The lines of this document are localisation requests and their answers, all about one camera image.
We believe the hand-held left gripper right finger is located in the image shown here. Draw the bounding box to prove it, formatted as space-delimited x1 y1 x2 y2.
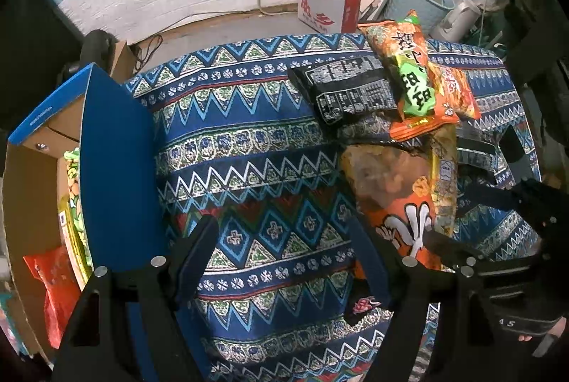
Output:
349 215 494 382

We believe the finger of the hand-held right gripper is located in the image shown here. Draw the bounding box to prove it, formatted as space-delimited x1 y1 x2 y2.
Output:
420 226 487 275
459 125 558 232

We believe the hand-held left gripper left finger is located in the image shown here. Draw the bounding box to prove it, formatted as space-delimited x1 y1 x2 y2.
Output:
52 214 219 382

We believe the dark glossy snack packet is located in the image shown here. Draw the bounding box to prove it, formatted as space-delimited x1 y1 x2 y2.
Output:
453 133 505 187

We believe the gold clear snack packet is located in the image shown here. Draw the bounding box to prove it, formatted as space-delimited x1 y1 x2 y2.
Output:
427 126 458 237

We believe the orange clear-window snack bag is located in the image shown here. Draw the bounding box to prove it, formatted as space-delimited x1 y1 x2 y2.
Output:
340 142 445 274

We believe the orange striped snack bag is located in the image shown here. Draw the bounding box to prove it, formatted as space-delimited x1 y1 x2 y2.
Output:
429 62 483 121

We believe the blue-rimmed cardboard box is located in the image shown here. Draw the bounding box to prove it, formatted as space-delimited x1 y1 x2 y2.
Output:
2 63 174 382

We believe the long yellow snack packet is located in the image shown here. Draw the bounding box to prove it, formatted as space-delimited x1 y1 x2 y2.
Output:
57 195 87 285

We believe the orange green snack bag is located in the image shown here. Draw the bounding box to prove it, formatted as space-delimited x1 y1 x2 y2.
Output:
358 10 461 143

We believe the red snack packet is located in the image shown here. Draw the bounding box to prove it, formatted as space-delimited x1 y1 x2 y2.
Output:
23 246 83 349

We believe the green snack packet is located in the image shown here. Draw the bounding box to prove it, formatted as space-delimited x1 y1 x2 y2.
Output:
62 148 92 271

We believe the black snack packet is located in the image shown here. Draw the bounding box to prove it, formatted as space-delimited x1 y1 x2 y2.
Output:
288 55 396 126

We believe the black office chair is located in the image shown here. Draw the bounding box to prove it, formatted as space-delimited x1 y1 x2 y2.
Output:
502 0 569 152

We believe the blue patterned tablecloth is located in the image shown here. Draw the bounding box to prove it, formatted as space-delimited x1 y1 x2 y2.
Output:
120 33 541 382

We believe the white electric kettle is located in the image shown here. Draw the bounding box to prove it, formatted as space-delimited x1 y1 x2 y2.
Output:
429 0 483 42

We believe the colourful printed bag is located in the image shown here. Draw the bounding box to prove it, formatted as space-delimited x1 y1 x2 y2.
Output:
0 288 27 358

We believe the black cylindrical device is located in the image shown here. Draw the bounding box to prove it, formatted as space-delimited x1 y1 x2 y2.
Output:
58 30 117 78

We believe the white red carton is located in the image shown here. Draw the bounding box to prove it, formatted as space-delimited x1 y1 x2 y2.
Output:
298 0 363 33

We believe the black covered board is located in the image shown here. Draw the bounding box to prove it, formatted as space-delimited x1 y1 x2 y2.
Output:
0 0 85 134

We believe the black floor cable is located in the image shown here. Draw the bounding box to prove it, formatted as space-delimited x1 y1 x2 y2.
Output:
129 34 163 71

